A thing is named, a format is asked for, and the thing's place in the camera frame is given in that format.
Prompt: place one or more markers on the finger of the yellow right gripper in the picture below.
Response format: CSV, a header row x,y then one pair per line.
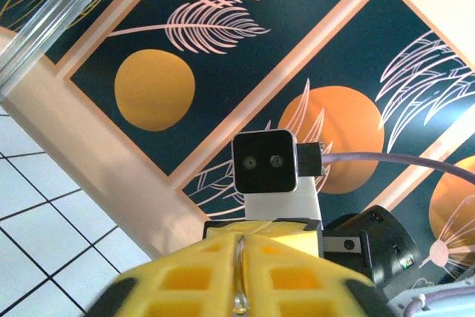
x,y
230,231
297,237

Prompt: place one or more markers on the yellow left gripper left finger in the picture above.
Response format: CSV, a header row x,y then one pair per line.
x,y
174,283

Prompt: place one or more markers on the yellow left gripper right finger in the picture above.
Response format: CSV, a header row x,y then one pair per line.
x,y
308,287

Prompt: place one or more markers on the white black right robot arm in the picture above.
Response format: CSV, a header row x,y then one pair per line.
x,y
445,291

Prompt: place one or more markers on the dark panel, orange circle, flower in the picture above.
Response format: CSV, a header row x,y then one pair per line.
x,y
452,213

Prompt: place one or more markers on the dark panel, yellow oval, feather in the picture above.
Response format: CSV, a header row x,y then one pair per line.
x,y
156,90

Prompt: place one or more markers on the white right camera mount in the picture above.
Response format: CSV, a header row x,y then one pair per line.
x,y
282,203

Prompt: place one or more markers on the aluminium frame post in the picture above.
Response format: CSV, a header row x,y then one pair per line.
x,y
55,9

